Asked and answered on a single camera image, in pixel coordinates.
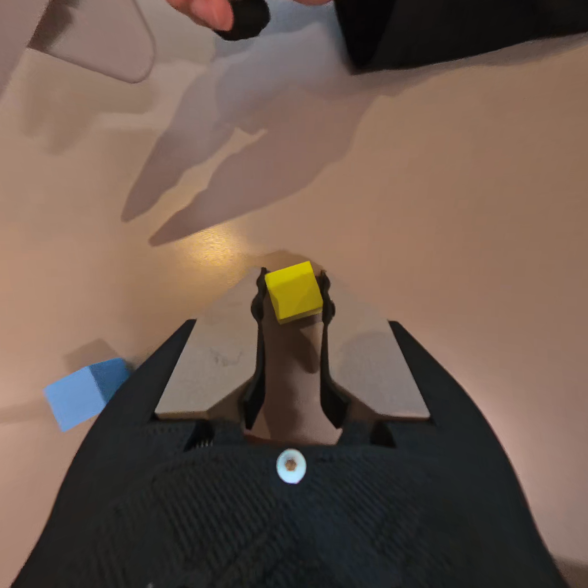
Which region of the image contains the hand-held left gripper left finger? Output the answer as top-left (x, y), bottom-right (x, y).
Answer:
top-left (155, 266), bottom-right (268, 431)

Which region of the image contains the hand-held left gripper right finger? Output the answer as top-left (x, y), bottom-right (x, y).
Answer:
top-left (319, 270), bottom-right (431, 429)

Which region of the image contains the yellow foam cube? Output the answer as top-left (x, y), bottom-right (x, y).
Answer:
top-left (264, 261), bottom-right (323, 325)

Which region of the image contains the blue foam cube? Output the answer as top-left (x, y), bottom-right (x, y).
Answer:
top-left (43, 358), bottom-right (132, 432)

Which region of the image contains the person's right hand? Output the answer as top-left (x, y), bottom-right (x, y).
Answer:
top-left (165, 0), bottom-right (236, 32)

